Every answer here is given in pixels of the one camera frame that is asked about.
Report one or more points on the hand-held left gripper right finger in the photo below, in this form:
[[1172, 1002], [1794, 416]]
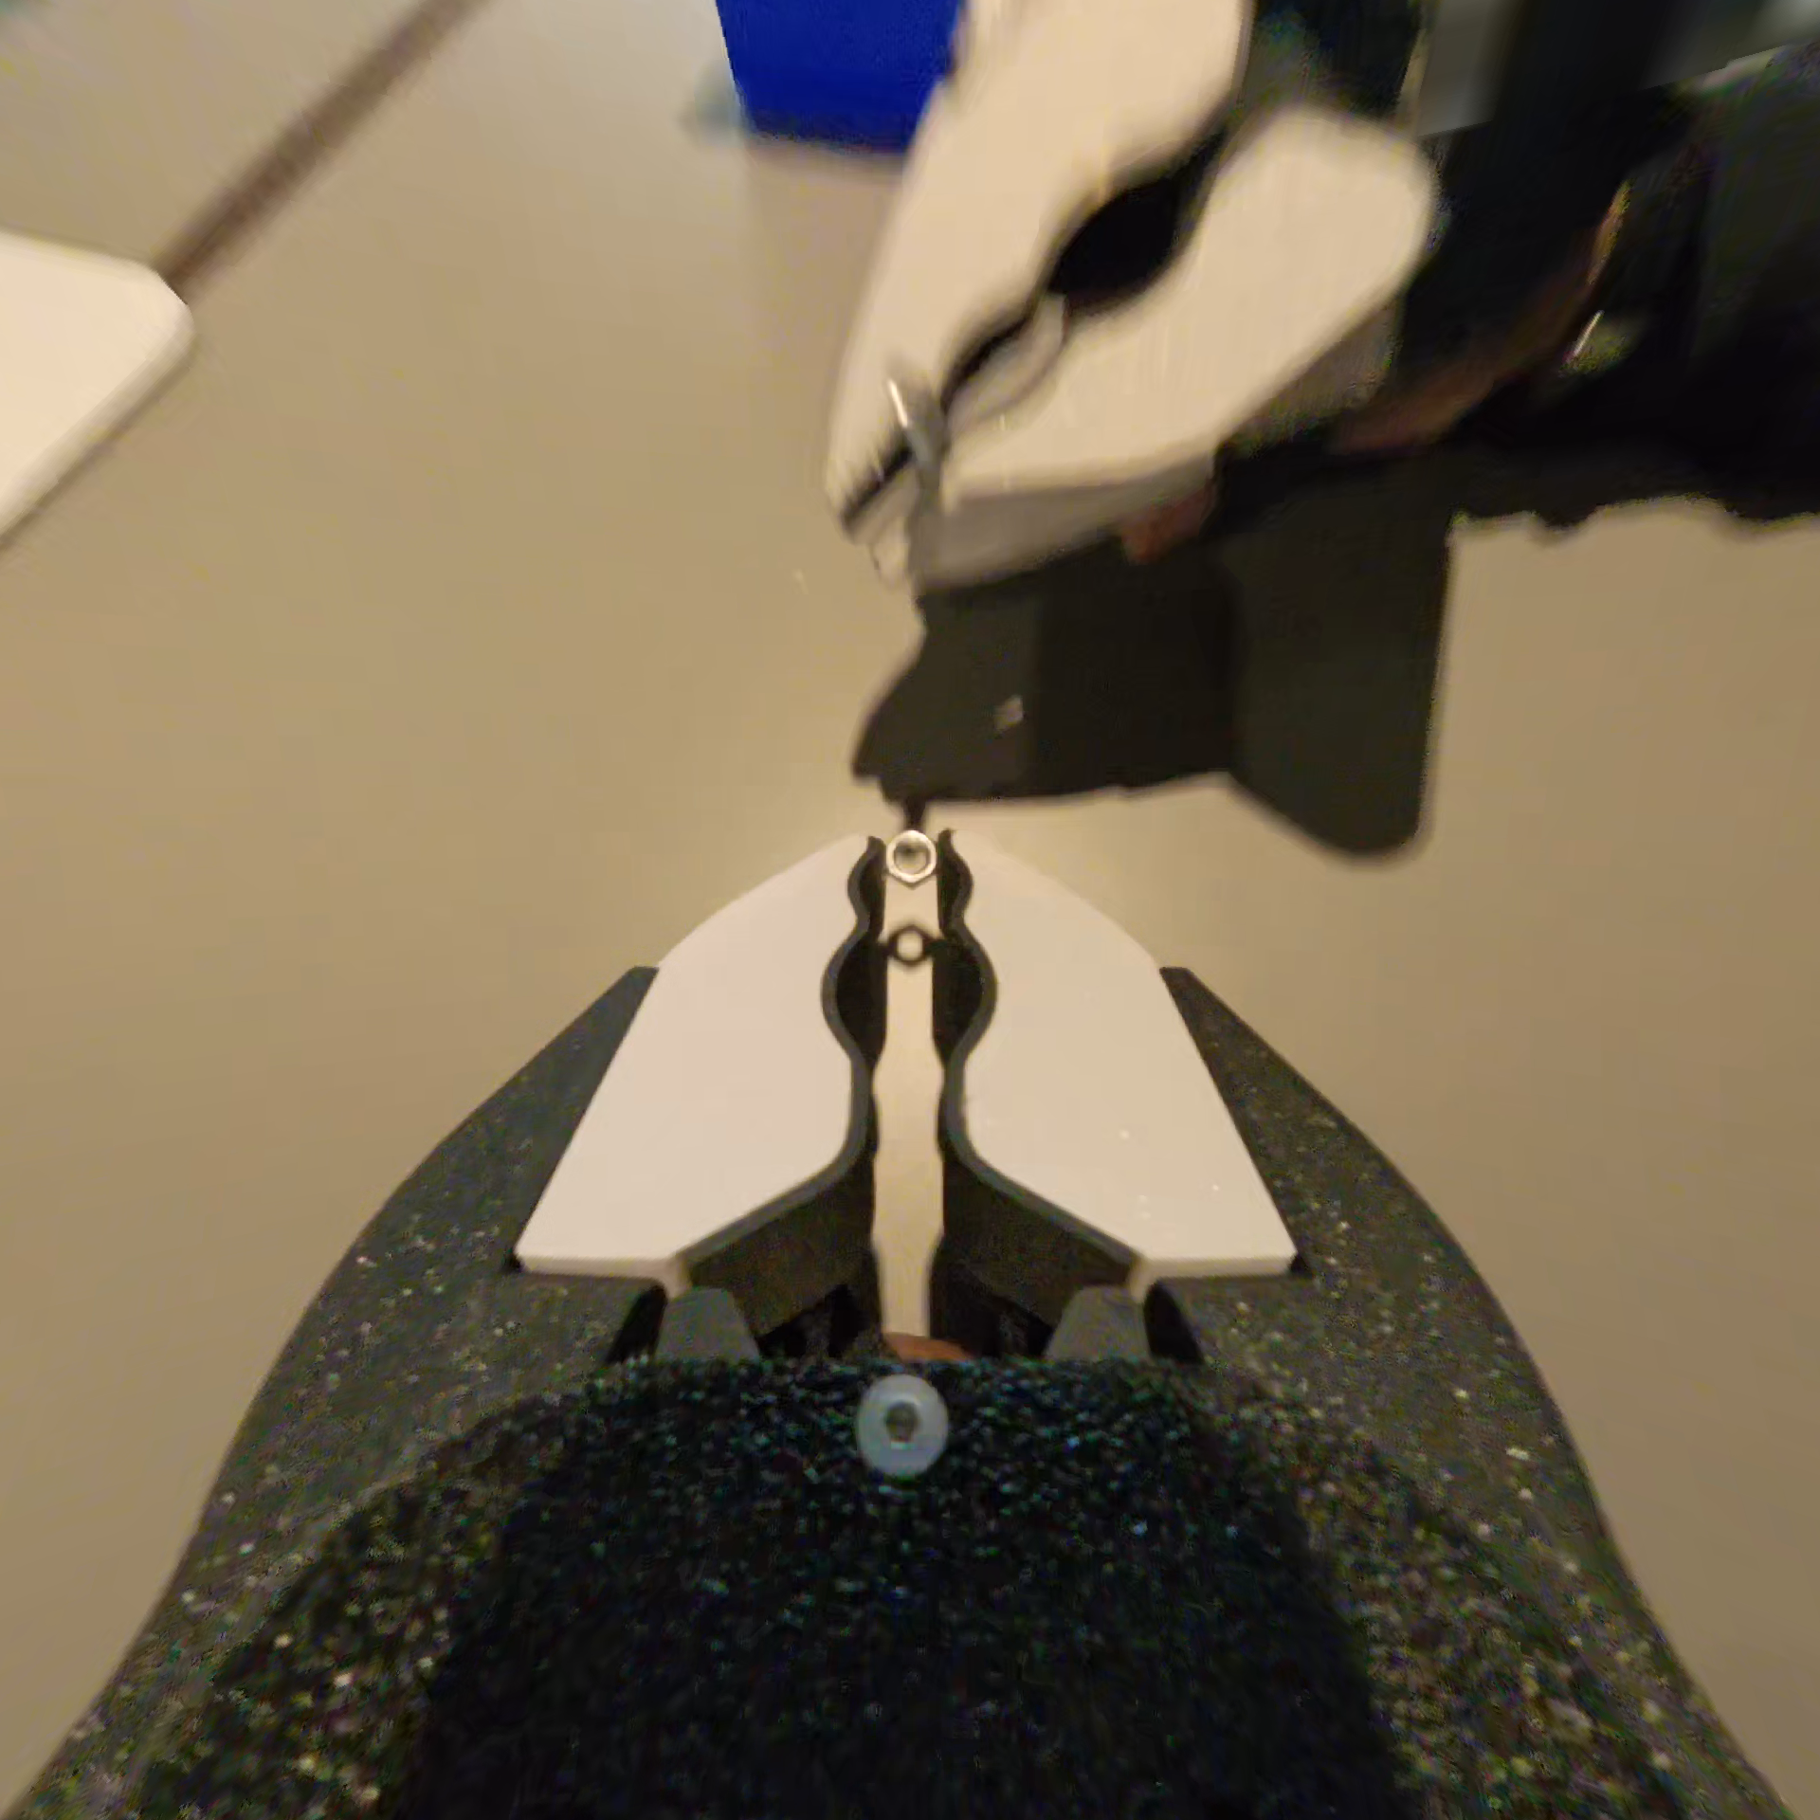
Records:
[[1109, 1109]]

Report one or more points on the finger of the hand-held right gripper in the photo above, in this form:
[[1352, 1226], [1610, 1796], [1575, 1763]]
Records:
[[1023, 128], [1209, 340]]

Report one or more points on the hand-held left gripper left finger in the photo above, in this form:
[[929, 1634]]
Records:
[[711, 1109]]

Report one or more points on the metal bolt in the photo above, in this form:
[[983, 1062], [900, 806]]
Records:
[[918, 419]]

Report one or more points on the metal hex nut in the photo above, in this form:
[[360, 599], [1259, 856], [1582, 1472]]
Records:
[[907, 854]]

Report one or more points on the person's right forearm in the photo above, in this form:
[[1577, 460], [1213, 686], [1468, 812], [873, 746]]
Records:
[[1765, 284]]

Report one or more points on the person's right hand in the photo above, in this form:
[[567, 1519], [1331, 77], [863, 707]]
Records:
[[1494, 383]]

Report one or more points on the blue plastic tote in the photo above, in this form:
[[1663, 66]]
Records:
[[840, 71]]

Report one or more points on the white base board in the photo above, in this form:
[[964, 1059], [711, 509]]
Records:
[[73, 369]]

